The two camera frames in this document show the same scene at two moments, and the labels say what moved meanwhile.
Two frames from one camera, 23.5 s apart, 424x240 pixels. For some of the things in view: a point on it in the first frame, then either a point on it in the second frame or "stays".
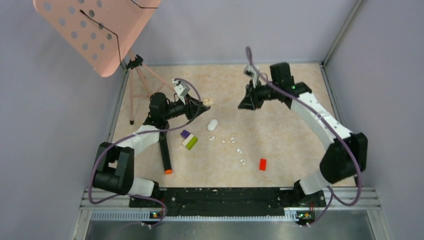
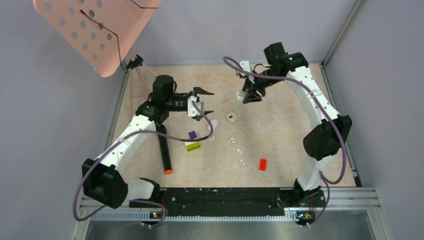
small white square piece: x=208 y=101 to x=231 y=117
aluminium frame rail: x=342 y=204 stays
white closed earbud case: x=212 y=125 stays
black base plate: x=232 y=202 stays
